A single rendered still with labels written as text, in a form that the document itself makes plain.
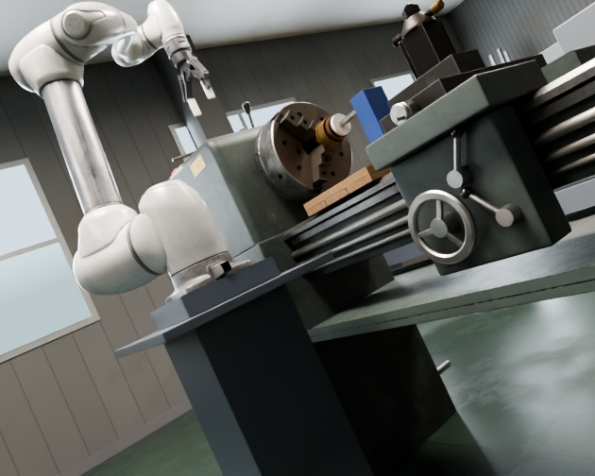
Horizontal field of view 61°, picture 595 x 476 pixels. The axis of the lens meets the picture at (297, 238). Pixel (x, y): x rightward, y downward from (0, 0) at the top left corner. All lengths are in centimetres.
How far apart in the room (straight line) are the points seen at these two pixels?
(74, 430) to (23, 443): 33
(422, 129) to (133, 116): 411
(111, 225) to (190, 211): 21
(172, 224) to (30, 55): 63
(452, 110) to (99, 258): 87
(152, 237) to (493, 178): 75
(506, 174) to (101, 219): 92
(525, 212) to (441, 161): 19
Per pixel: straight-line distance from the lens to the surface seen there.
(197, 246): 119
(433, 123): 99
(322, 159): 160
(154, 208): 123
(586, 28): 335
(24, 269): 432
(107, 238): 131
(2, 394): 424
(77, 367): 428
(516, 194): 99
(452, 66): 116
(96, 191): 139
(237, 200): 166
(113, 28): 155
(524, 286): 100
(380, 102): 146
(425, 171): 108
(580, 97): 103
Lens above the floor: 78
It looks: 2 degrees up
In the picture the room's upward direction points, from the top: 25 degrees counter-clockwise
